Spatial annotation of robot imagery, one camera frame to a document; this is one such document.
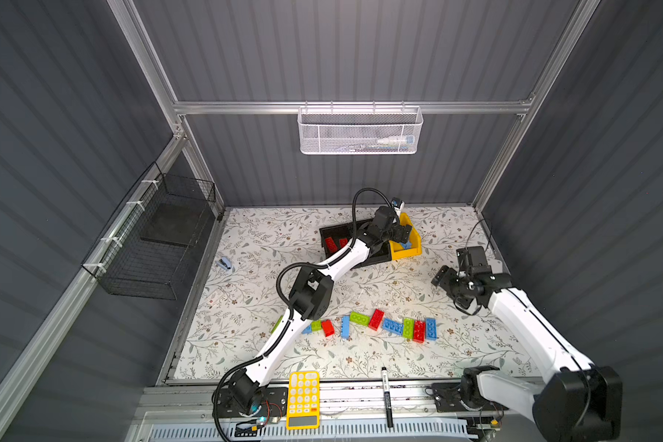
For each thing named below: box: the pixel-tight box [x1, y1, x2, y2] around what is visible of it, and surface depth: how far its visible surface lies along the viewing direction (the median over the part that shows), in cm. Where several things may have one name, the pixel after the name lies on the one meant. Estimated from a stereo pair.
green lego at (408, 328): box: [402, 317, 415, 340], surface depth 88 cm
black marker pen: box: [381, 366, 395, 429], surface depth 75 cm
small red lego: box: [321, 318, 336, 338], surface depth 86 cm
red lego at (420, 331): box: [413, 319, 427, 344], surface depth 86 cm
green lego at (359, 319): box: [349, 311, 372, 326], surface depth 91 cm
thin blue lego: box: [340, 314, 351, 340], surface depth 88 cm
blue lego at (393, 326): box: [382, 317, 404, 337], surface depth 88 cm
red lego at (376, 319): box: [368, 308, 385, 332], surface depth 90 cm
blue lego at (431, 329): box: [425, 317, 438, 341], surface depth 86 cm
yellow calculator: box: [285, 371, 321, 431], surface depth 74 cm
